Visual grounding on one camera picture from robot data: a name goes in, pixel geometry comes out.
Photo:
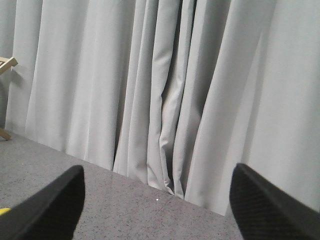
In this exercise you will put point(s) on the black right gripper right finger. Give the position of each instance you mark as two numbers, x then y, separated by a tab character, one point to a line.
262	211

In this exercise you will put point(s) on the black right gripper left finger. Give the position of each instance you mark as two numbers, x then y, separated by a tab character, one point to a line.
50	214

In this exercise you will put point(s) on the yellow lemon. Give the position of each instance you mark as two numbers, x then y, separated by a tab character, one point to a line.
4	210

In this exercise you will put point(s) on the wooden folding stand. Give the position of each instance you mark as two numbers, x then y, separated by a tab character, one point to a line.
6	63

